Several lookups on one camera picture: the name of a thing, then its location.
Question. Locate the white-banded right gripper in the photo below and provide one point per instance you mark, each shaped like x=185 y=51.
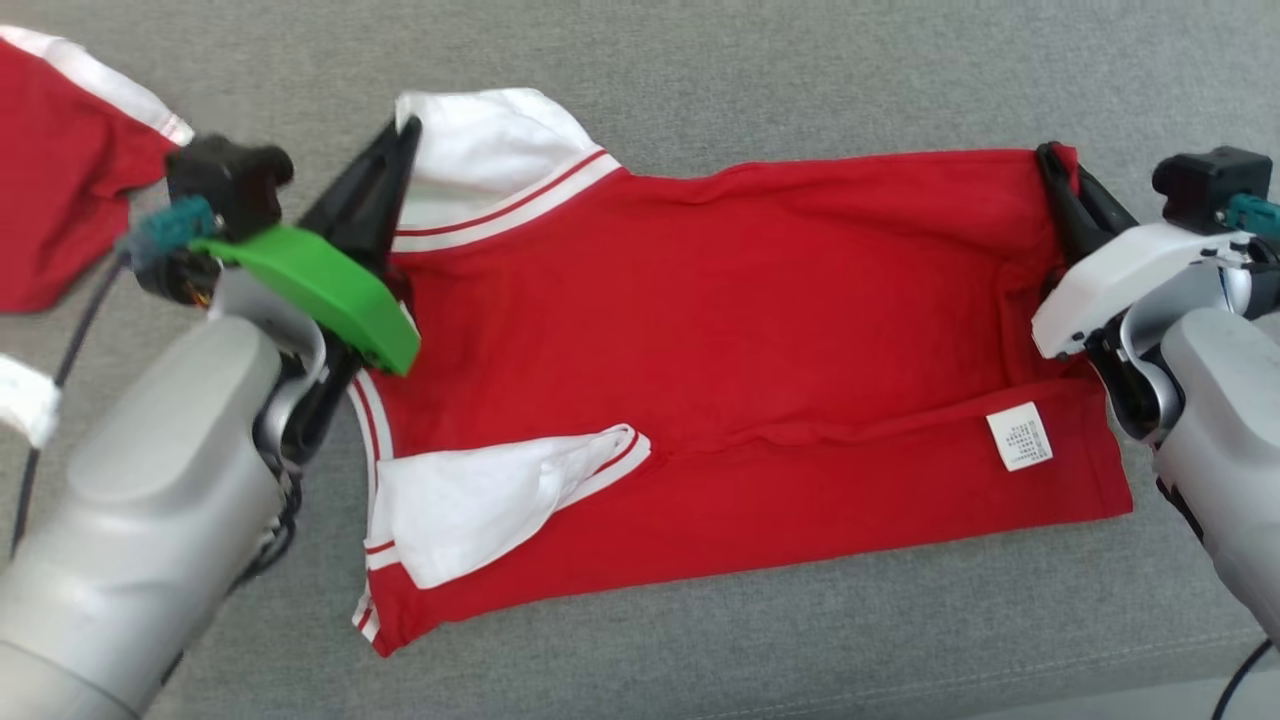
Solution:
x=1120 y=280

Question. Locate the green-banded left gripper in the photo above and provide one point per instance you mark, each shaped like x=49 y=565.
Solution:
x=340 y=300

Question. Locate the red shorts with white stripes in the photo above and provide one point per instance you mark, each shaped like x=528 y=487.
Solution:
x=60 y=180

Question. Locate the red shirt with white sleeves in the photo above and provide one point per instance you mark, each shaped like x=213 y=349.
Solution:
x=750 y=300

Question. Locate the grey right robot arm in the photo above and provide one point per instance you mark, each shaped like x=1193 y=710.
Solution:
x=1230 y=430

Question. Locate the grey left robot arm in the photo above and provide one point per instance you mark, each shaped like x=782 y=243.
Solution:
x=150 y=520

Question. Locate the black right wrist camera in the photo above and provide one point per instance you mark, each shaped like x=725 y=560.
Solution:
x=1205 y=185

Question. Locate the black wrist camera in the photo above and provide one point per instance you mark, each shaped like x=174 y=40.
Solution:
x=225 y=180
x=1205 y=185

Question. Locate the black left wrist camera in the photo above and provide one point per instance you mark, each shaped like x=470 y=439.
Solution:
x=225 y=180

